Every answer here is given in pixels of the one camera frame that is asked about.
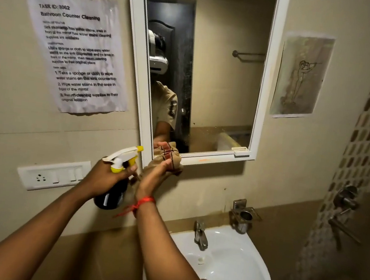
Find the person's right hand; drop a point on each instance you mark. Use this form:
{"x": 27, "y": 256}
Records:
{"x": 151, "y": 177}

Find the person's left hand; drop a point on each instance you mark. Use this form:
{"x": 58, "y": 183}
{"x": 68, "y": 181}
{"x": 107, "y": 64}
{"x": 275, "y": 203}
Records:
{"x": 103, "y": 179}

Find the person's right fingers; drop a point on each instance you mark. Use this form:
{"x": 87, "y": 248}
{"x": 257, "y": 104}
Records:
{"x": 166, "y": 166}

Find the person's left fingers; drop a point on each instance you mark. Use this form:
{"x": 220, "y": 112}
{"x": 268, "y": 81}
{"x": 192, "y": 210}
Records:
{"x": 126, "y": 170}

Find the beige checked cleaning cloth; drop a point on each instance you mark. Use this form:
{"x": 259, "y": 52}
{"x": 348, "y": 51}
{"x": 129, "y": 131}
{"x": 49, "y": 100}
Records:
{"x": 167, "y": 158}

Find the black spray bottle yellow nozzle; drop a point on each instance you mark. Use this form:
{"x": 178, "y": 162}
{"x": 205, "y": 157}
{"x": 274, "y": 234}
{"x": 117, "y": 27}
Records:
{"x": 115, "y": 187}

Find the person's left forearm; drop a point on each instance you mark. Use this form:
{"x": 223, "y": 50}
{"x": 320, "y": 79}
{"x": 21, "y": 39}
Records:
{"x": 24, "y": 235}

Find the person's right forearm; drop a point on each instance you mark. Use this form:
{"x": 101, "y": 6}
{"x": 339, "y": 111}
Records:
{"x": 167, "y": 255}

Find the red thread wristband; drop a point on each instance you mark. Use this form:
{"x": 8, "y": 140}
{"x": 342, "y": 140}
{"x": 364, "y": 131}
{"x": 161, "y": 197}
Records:
{"x": 141, "y": 203}

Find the chrome basin tap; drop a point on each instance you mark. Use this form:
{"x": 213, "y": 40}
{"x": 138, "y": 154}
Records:
{"x": 200, "y": 234}

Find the chrome tumbler holder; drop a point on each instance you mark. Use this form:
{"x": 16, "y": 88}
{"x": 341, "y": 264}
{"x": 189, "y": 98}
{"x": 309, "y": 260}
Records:
{"x": 243, "y": 215}

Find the white ceramic wash basin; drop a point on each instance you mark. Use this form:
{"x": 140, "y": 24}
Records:
{"x": 225, "y": 266}

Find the printed instruction paper sheet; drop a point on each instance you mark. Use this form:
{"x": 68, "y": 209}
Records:
{"x": 79, "y": 53}

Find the paper sheet with drawing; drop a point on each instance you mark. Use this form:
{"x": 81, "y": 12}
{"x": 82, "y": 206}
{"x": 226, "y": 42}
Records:
{"x": 302, "y": 76}

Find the chrome shower mixer valve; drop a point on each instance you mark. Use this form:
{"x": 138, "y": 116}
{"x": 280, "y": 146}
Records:
{"x": 345, "y": 197}

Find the white electrical switch board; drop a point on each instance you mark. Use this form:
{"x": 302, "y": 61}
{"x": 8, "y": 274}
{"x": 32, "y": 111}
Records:
{"x": 52, "y": 175}

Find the white framed wall mirror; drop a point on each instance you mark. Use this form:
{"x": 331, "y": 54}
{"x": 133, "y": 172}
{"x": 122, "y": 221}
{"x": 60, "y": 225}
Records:
{"x": 198, "y": 71}

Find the chrome wall spout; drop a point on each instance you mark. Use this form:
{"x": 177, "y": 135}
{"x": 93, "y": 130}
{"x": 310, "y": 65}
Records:
{"x": 343, "y": 227}

